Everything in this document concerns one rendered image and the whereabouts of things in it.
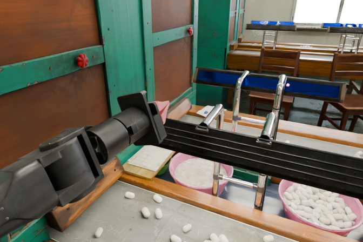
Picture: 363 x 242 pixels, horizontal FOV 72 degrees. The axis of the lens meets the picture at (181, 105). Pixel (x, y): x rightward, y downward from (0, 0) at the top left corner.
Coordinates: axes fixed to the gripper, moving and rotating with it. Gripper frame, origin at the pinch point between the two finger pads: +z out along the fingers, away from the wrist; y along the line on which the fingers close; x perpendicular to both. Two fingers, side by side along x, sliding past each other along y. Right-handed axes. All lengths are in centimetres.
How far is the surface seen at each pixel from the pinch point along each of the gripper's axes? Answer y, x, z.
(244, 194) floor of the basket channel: 54, -8, 40
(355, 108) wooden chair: 93, 35, 227
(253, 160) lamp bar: 18.8, 12.7, 8.4
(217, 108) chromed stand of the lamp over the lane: 9.3, 1.0, 20.8
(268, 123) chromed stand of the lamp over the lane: 14.0, 15.0, 18.0
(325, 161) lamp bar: 20.7, 26.7, 11.7
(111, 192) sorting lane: 33, -45, 9
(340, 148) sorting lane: 59, 25, 86
